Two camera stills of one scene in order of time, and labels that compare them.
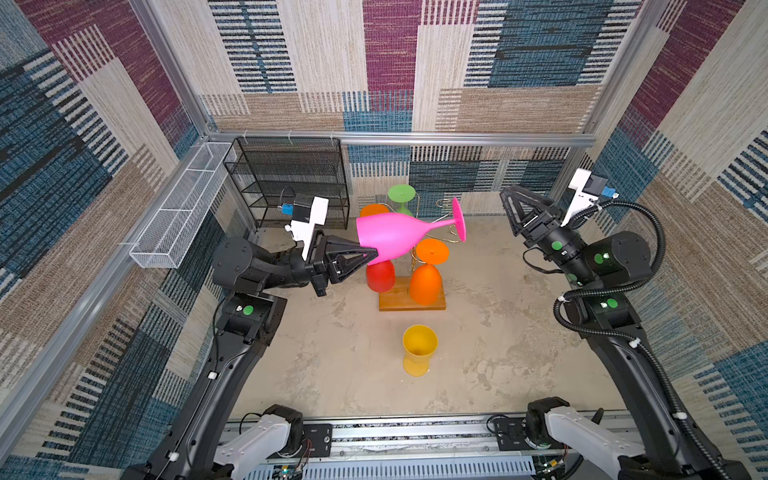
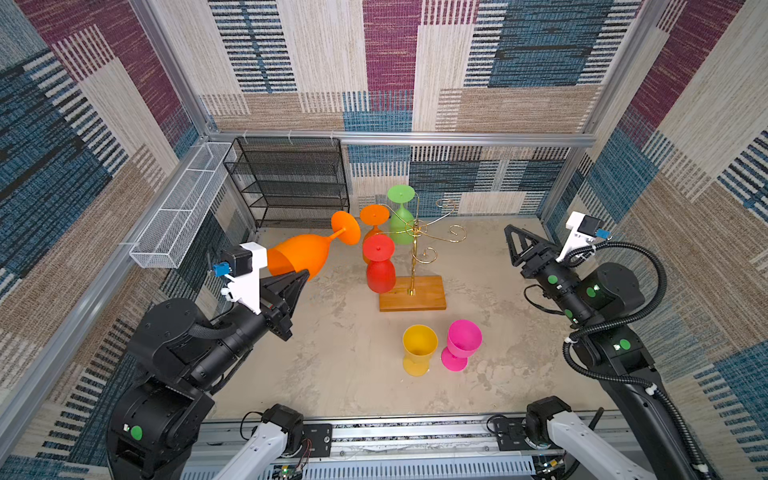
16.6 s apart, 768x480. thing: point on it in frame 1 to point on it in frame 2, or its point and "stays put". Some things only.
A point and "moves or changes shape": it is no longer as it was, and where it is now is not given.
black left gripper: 326,267 to 272,305
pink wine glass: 390,232 to 464,338
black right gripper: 542,223 to 545,254
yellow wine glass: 419,343 stays put
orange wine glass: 373,209 stays put
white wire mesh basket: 168,240 stays put
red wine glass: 381,276 stays put
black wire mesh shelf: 268,172 stays put
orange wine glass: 425,283 moves or changes shape
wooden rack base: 399,297 stays put
